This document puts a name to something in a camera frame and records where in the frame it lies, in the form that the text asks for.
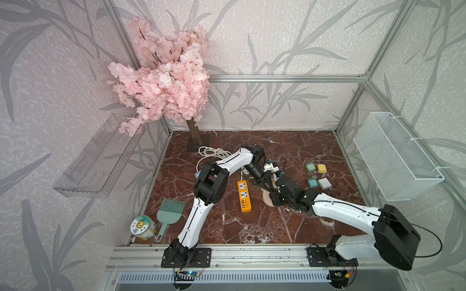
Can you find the pink cherry blossom tree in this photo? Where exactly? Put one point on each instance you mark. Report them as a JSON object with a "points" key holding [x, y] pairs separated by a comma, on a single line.
{"points": [[171, 82]]}

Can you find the round tape tin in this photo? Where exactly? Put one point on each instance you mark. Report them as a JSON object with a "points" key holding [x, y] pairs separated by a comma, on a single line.
{"points": [[143, 227]]}

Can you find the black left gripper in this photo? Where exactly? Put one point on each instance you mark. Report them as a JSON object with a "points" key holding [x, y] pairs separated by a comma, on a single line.
{"points": [[266, 178]]}

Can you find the green plug adapter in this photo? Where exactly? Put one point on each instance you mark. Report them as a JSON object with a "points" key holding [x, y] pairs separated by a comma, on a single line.
{"points": [[310, 167]]}

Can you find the white charger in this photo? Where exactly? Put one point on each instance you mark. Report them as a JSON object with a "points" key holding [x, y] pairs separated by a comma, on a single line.
{"points": [[324, 183]]}

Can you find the clear acrylic wall shelf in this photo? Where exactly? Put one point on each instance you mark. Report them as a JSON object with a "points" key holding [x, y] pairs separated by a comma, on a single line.
{"points": [[96, 170]]}

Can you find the orange power strip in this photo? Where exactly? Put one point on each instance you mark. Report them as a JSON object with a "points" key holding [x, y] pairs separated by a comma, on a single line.
{"points": [[244, 196]]}

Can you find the white wire mesh basket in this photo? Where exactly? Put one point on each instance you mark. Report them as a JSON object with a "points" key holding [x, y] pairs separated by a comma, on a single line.
{"points": [[398, 164]]}

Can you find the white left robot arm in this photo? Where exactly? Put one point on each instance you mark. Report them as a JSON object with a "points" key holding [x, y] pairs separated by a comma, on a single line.
{"points": [[245, 154]]}

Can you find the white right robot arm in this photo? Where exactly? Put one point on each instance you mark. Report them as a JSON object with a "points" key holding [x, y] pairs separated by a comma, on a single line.
{"points": [[386, 235]]}

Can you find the round pink socket base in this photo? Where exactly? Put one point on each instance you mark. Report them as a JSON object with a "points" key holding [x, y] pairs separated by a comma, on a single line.
{"points": [[266, 198]]}

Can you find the teal plug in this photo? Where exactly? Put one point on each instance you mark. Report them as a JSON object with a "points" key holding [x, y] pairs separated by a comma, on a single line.
{"points": [[312, 183]]}

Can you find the yellow plug adapter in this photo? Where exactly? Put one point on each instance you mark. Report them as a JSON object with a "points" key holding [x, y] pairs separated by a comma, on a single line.
{"points": [[321, 168]]}

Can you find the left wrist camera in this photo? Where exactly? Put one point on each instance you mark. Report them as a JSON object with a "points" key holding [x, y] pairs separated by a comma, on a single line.
{"points": [[270, 167]]}

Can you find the green dustpan brush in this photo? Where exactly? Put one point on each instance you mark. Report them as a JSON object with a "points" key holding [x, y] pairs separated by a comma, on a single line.
{"points": [[170, 212]]}

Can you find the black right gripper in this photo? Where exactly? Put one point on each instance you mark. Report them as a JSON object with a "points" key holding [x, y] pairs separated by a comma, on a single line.
{"points": [[273, 196]]}

